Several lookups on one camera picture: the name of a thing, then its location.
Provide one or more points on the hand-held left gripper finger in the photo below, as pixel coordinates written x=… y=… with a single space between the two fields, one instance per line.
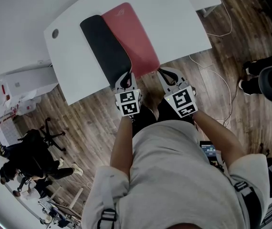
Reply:
x=118 y=85
x=134 y=83

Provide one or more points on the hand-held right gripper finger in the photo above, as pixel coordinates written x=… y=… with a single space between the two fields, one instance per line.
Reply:
x=182 y=79
x=165 y=86

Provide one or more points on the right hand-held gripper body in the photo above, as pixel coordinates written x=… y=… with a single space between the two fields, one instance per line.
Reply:
x=182 y=101

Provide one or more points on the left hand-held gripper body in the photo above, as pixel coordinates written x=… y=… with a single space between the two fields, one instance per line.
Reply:
x=127 y=99

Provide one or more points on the red and black desk mat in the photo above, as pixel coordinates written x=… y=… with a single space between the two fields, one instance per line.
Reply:
x=131 y=39

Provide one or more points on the person's right forearm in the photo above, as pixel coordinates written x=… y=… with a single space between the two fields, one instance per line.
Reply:
x=219 y=142

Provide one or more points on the person's left forearm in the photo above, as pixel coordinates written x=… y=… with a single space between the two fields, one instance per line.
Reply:
x=121 y=147

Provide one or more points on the person's black trousers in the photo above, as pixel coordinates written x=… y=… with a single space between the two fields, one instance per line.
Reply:
x=145 y=118

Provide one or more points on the black device with screen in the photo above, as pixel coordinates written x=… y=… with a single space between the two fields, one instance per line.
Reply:
x=207 y=150

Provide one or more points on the person's grey shirt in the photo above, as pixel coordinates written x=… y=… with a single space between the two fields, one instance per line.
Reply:
x=174 y=175

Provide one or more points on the grey table grommet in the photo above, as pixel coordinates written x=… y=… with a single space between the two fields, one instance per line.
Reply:
x=55 y=33

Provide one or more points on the wooden legged desk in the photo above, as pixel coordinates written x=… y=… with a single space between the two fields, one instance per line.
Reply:
x=77 y=197

